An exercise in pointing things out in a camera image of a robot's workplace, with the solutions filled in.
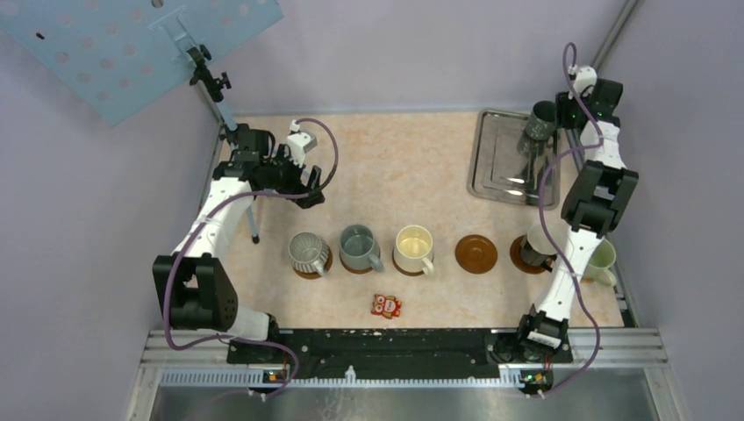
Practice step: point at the light green mug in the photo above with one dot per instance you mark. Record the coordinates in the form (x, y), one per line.
(599, 268)

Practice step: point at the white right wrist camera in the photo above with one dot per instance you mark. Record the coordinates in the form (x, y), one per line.
(582, 80)

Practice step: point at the black mug white inside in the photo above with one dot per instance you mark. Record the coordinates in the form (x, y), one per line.
(536, 251)

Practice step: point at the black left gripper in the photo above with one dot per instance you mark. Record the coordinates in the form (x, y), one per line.
(282, 155)

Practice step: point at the grey ribbed mug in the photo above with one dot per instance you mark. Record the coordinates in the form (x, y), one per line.
(308, 253)

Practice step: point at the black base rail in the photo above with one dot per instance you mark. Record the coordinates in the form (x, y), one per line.
(498, 345)

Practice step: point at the red owl toy block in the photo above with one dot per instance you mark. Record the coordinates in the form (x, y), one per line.
(388, 307)

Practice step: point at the silver metal tray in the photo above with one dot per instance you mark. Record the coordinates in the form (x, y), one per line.
(506, 165)

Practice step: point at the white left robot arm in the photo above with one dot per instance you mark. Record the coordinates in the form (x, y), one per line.
(193, 287)

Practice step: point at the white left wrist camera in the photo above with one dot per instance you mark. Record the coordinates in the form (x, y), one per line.
(300, 143)

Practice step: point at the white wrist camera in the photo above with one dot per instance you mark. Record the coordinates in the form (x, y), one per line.
(582, 80)
(300, 143)

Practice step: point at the cream mug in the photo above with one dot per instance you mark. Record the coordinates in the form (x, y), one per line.
(413, 249)

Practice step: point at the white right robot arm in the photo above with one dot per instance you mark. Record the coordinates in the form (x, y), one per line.
(593, 208)

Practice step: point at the blue perforated panel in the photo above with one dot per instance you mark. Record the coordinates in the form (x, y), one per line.
(120, 56)

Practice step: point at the grey blue mug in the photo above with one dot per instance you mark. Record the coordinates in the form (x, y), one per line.
(359, 248)

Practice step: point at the brown wooden coaster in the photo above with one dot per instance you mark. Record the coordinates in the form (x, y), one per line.
(356, 271)
(405, 272)
(516, 260)
(315, 275)
(476, 254)

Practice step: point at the dark green mug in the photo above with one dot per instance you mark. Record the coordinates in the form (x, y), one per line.
(539, 129)

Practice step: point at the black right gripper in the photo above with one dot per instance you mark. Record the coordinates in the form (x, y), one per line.
(562, 101)

